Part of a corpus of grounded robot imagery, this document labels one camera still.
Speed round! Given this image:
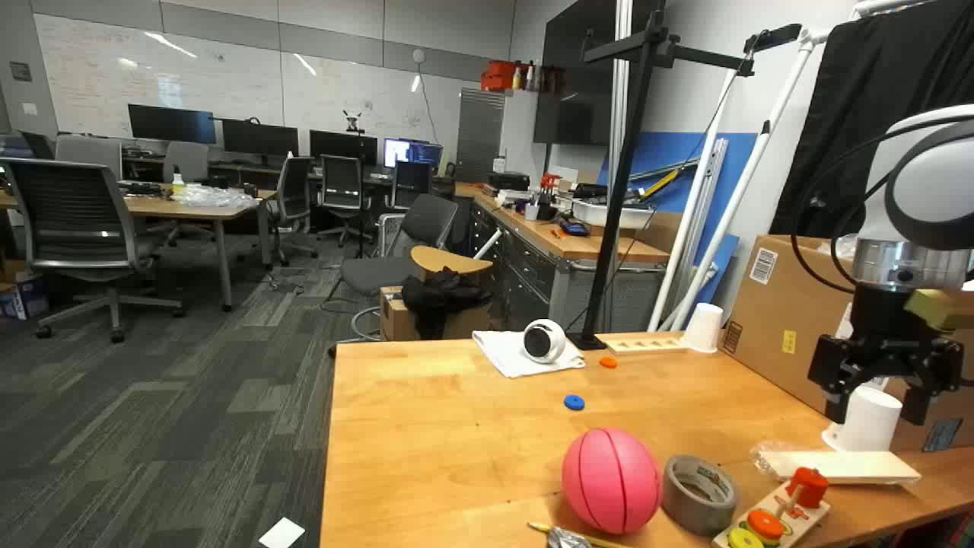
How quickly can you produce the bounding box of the white flat tray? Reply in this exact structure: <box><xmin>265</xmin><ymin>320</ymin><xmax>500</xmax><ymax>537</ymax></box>
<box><xmin>768</xmin><ymin>446</ymin><xmax>924</xmax><ymax>488</ymax></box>

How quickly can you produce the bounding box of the black office chair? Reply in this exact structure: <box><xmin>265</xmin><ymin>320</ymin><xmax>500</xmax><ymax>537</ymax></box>
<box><xmin>272</xmin><ymin>151</ymin><xmax>319</xmax><ymax>268</ymax></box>
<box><xmin>317</xmin><ymin>151</ymin><xmax>371</xmax><ymax>247</ymax></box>

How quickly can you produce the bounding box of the white paper sheet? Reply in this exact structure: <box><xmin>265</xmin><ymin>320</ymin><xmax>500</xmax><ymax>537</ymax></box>
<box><xmin>473</xmin><ymin>328</ymin><xmax>588</xmax><ymax>380</ymax></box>

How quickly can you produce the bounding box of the grey duct tape roll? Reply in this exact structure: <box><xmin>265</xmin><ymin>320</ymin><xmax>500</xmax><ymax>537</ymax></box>
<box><xmin>660</xmin><ymin>453</ymin><xmax>739</xmax><ymax>538</ymax></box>

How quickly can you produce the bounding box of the wooden office desk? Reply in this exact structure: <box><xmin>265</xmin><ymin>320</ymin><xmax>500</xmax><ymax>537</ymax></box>
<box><xmin>120</xmin><ymin>185</ymin><xmax>279</xmax><ymax>315</ymax></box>

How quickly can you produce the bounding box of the grey tall cabinet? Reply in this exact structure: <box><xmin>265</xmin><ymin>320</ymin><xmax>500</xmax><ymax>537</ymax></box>
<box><xmin>452</xmin><ymin>90</ymin><xmax>509</xmax><ymax>182</ymax></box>

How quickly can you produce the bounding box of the black wall cabinet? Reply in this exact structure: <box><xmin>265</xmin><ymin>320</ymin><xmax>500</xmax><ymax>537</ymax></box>
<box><xmin>533</xmin><ymin>0</ymin><xmax>619</xmax><ymax>145</ymax></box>

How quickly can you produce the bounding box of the lit computer monitor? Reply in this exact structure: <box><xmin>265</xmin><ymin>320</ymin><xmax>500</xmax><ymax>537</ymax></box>
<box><xmin>380</xmin><ymin>136</ymin><xmax>444</xmax><ymax>172</ymax></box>

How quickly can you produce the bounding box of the red container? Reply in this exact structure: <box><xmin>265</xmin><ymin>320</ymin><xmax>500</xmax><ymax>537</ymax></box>
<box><xmin>479</xmin><ymin>59</ymin><xmax>517</xmax><ymax>99</ymax></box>

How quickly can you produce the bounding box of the white tripod pole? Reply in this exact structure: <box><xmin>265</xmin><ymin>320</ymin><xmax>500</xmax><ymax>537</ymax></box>
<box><xmin>649</xmin><ymin>26</ymin><xmax>803</xmax><ymax>331</ymax></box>
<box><xmin>663</xmin><ymin>28</ymin><xmax>830</xmax><ymax>331</ymax></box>

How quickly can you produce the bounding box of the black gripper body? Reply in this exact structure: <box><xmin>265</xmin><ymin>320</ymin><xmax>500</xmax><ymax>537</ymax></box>
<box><xmin>850</xmin><ymin>283</ymin><xmax>947</xmax><ymax>353</ymax></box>

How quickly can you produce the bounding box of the white cup with wide base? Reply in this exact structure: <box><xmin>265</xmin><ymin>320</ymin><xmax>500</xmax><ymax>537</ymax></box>
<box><xmin>819</xmin><ymin>378</ymin><xmax>906</xmax><ymax>453</ymax></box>

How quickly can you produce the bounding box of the white round camera device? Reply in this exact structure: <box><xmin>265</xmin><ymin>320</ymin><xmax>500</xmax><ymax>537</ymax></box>
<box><xmin>521</xmin><ymin>317</ymin><xmax>572</xmax><ymax>369</ymax></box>

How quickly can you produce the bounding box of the white paper scrap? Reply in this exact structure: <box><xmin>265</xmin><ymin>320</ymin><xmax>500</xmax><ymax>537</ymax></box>
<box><xmin>256</xmin><ymin>515</ymin><xmax>308</xmax><ymax>548</ymax></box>

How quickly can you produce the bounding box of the long wooden workbench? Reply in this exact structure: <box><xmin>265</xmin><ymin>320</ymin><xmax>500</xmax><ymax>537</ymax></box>
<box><xmin>452</xmin><ymin>179</ymin><xmax>674</xmax><ymax>334</ymax></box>

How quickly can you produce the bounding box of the white paper cup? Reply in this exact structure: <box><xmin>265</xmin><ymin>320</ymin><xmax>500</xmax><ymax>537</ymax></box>
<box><xmin>683</xmin><ymin>301</ymin><xmax>727</xmax><ymax>357</ymax></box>

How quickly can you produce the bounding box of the notched wooden strip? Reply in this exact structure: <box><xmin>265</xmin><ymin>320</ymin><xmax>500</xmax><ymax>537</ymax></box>
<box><xmin>593</xmin><ymin>328</ymin><xmax>690</xmax><ymax>357</ymax></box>

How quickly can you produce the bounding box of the black bag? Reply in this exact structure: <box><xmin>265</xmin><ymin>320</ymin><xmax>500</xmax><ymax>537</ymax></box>
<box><xmin>403</xmin><ymin>272</ymin><xmax>496</xmax><ymax>342</ymax></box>

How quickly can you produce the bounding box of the black cloth backdrop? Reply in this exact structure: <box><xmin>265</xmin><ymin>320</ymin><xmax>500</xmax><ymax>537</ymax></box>
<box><xmin>771</xmin><ymin>0</ymin><xmax>974</xmax><ymax>240</ymax></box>

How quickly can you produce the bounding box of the small cardboard box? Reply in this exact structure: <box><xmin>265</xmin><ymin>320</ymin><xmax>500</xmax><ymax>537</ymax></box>
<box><xmin>376</xmin><ymin>283</ymin><xmax>480</xmax><ymax>344</ymax></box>

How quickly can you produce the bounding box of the olive wrist camera box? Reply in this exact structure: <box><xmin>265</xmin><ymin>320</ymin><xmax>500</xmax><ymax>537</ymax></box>
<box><xmin>904</xmin><ymin>287</ymin><xmax>974</xmax><ymax>334</ymax></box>

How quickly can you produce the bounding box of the black computer monitor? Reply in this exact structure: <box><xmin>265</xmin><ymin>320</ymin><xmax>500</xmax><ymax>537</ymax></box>
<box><xmin>125</xmin><ymin>101</ymin><xmax>219</xmax><ymax>145</ymax></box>
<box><xmin>219</xmin><ymin>116</ymin><xmax>302</xmax><ymax>162</ymax></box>
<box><xmin>308</xmin><ymin>127</ymin><xmax>380</xmax><ymax>172</ymax></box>

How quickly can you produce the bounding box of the large cardboard box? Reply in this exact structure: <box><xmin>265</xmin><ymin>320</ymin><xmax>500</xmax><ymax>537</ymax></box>
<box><xmin>725</xmin><ymin>234</ymin><xmax>974</xmax><ymax>453</ymax></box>

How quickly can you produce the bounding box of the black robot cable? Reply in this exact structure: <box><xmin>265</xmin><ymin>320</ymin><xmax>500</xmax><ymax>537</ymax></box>
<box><xmin>785</xmin><ymin>230</ymin><xmax>856</xmax><ymax>300</ymax></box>

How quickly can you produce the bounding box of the white storage bin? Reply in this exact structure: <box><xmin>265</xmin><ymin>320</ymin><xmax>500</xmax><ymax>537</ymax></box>
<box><xmin>572</xmin><ymin>194</ymin><xmax>658</xmax><ymax>231</ymax></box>

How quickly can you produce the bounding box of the round wooden stool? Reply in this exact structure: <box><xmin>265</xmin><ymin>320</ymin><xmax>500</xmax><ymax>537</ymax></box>
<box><xmin>408</xmin><ymin>245</ymin><xmax>496</xmax><ymax>283</ymax></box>

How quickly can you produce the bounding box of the pink toy basketball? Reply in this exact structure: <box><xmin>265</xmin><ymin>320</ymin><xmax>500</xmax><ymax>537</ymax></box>
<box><xmin>559</xmin><ymin>427</ymin><xmax>667</xmax><ymax>538</ymax></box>

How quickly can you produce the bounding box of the red toy block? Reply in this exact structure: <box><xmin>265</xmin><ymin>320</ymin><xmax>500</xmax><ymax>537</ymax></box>
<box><xmin>785</xmin><ymin>465</ymin><xmax>830</xmax><ymax>512</ymax></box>

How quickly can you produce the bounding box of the grey mesh office chair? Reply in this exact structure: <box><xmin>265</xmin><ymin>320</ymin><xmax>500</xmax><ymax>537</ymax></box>
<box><xmin>2</xmin><ymin>154</ymin><xmax>185</xmax><ymax>344</ymax></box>

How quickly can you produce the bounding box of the black stand pole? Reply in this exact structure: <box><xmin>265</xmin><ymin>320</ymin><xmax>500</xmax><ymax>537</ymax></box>
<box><xmin>575</xmin><ymin>0</ymin><xmax>757</xmax><ymax>350</ymax></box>

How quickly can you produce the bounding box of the small silver metal object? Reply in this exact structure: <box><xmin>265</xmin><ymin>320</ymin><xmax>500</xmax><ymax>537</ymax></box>
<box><xmin>524</xmin><ymin>521</ymin><xmax>595</xmax><ymax>548</ymax></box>

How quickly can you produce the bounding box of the dark grey office chair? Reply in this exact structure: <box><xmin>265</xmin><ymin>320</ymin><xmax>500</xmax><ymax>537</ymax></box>
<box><xmin>341</xmin><ymin>192</ymin><xmax>463</xmax><ymax>300</ymax></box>

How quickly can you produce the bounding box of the orange toy block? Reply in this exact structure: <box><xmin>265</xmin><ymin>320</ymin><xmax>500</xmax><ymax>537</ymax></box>
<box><xmin>745</xmin><ymin>508</ymin><xmax>787</xmax><ymax>543</ymax></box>

